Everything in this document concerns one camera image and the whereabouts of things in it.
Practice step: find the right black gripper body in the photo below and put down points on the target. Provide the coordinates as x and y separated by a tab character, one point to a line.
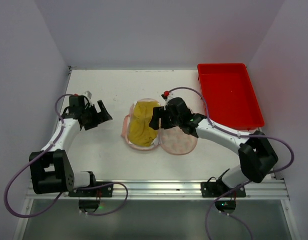
163	118

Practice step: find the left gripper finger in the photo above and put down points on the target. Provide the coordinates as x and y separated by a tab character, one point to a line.
103	114
90	123

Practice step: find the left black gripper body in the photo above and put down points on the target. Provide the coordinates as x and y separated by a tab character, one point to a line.
94	116

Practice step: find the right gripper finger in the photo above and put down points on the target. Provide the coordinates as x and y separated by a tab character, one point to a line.
159	113
155	123

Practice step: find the mustard yellow bra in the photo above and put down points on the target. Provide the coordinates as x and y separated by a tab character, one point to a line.
139	133

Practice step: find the floral mesh laundry bag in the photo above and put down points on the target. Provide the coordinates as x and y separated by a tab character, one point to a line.
174	141

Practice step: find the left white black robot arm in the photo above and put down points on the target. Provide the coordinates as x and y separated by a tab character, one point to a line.
51	170

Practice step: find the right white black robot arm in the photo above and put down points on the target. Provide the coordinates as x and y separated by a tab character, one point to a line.
256	155

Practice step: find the red plastic tray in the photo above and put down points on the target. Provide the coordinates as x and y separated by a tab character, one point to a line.
230	96

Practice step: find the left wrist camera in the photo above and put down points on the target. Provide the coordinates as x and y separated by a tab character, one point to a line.
84	98

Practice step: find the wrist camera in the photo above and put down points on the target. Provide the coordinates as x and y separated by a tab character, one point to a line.
167	96
84	98

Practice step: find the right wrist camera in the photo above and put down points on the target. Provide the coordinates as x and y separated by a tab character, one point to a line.
167	96

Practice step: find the aluminium mounting rail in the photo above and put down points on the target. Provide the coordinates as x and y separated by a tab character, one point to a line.
174	190

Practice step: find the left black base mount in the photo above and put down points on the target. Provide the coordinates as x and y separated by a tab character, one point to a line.
91	192

